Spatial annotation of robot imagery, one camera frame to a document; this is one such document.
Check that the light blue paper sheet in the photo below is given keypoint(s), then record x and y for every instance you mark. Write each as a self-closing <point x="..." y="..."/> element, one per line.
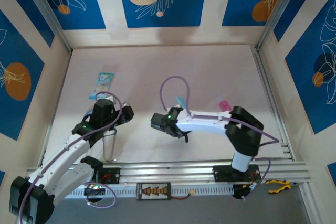
<point x="181" y="101"/>

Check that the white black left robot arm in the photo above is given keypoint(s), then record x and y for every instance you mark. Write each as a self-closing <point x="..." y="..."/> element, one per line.
<point x="57" y="163"/>

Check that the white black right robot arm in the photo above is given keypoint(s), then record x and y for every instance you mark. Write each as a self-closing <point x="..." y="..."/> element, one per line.
<point x="210" y="123"/>

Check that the blue wet wipes packet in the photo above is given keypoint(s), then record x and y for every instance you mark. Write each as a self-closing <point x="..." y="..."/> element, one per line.
<point x="102" y="85"/>

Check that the pink pill organizer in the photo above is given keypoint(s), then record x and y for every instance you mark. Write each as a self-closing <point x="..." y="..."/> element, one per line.
<point x="225" y="106"/>

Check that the black power distribution board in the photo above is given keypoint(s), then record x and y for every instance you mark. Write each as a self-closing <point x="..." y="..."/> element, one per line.
<point x="153" y="191"/>

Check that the yellow black pliers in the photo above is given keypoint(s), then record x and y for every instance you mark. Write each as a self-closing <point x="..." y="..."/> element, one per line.
<point x="278" y="183"/>

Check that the aluminium mounting rail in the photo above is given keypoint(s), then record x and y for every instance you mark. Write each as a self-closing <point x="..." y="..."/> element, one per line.
<point x="168" y="171"/>

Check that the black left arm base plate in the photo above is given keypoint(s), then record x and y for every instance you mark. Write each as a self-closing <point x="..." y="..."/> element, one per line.
<point x="113" y="175"/>

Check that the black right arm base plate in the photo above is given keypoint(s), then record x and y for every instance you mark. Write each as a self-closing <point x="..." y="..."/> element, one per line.
<point x="223" y="173"/>

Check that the aluminium side rail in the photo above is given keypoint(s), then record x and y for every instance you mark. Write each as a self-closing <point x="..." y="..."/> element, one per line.
<point x="265" y="77"/>

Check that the aluminium frame post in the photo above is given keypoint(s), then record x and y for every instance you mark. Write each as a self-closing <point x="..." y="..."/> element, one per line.
<point x="50" y="14"/>
<point x="278" y="9"/>

